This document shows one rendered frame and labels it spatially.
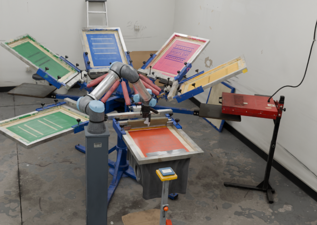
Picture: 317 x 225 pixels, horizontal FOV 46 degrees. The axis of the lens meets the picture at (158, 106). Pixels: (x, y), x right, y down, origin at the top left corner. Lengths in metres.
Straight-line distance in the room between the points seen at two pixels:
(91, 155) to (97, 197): 0.40
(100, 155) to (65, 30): 4.63
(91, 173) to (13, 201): 1.48
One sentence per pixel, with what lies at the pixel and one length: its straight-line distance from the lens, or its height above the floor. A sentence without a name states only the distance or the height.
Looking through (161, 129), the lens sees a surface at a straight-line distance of 3.61.
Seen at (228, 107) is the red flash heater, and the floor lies 1.09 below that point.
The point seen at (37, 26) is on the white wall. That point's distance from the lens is 7.30.
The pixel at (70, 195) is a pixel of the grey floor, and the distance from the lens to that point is 4.35.
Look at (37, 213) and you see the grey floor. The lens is 4.14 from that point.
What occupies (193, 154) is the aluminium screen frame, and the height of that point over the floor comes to 0.99.
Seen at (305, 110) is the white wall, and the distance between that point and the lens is 4.71.
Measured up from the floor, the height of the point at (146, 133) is 0.96.
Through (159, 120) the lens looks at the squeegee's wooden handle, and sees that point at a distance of 3.60.
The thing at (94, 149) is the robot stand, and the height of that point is 1.07.
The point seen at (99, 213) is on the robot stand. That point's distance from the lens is 3.31.
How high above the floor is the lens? 2.47
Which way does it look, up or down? 21 degrees down
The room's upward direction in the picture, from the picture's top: 4 degrees clockwise
